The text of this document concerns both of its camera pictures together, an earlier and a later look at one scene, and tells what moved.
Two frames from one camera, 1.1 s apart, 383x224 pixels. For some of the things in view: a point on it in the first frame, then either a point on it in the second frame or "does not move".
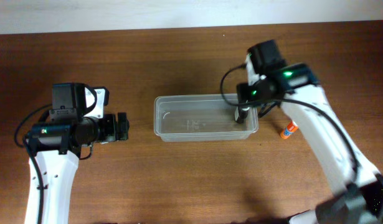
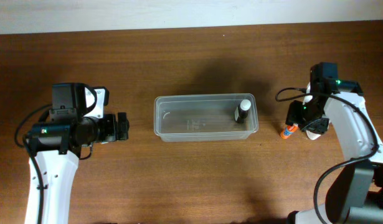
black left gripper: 121,126 does not move
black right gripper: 241,112 to 293,112
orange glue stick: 289,130 does not move
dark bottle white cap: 240,114 does not move
